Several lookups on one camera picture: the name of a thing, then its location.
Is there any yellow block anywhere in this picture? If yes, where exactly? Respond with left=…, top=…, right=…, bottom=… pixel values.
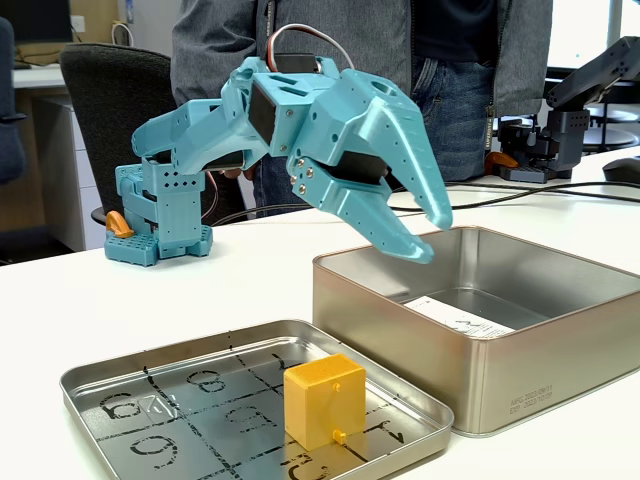
left=283, top=352, right=369, bottom=451

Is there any person's hand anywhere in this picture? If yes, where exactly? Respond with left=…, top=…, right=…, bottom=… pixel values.
left=218, top=161, right=260, bottom=183

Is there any orange table clamp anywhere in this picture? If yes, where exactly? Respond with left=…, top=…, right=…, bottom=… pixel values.
left=105, top=209, right=135, bottom=239
left=485, top=151, right=520, bottom=176

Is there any person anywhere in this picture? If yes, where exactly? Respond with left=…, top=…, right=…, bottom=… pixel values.
left=169, top=0, right=554, bottom=221

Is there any white paper label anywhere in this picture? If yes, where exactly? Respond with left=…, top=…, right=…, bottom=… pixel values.
left=403, top=295, right=516, bottom=340

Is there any black office chair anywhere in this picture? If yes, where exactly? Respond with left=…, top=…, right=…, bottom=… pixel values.
left=58, top=42, right=251, bottom=229

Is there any dark computer mouse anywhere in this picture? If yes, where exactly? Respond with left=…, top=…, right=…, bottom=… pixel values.
left=602, top=157, right=640, bottom=184

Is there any metal tin lid with numbers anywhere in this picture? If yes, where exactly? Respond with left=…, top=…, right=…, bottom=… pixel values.
left=58, top=319, right=455, bottom=480

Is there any deep metal tin box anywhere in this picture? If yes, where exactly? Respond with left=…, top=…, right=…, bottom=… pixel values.
left=312, top=225, right=640, bottom=439

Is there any white desk cabinet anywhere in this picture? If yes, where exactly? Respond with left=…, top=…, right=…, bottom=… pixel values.
left=12, top=64, right=109, bottom=254

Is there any dark monitor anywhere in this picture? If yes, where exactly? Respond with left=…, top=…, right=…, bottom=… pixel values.
left=0, top=0, right=75, bottom=45

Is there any blue chair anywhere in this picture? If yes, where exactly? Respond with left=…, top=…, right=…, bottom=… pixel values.
left=0, top=17, right=27, bottom=186

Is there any white red servo cable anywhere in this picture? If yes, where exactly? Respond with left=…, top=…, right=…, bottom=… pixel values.
left=264, top=23, right=357, bottom=71

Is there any black cable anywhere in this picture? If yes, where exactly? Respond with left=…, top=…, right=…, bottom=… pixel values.
left=212, top=179, right=640, bottom=226

